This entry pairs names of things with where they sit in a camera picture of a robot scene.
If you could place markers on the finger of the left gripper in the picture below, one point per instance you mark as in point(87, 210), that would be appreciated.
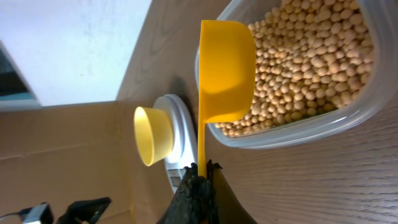
point(89, 211)

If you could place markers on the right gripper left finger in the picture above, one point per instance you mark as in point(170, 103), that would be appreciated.
point(188, 205)

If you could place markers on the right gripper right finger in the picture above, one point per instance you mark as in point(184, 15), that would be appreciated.
point(228, 206)

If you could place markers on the yellow measuring scoop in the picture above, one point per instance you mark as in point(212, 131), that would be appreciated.
point(226, 73)

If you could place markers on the white digital kitchen scale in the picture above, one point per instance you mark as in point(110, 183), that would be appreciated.
point(184, 151)

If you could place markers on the yellow bowl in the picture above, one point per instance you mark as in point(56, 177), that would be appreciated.
point(153, 134)

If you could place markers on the brown cardboard panel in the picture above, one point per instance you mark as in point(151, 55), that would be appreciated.
point(61, 155)

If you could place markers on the clear plastic container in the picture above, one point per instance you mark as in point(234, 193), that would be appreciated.
point(381, 18)

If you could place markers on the pile of soybeans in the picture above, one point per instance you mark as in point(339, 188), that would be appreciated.
point(312, 57)

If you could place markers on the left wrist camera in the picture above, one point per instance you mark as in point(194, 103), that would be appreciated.
point(40, 214)

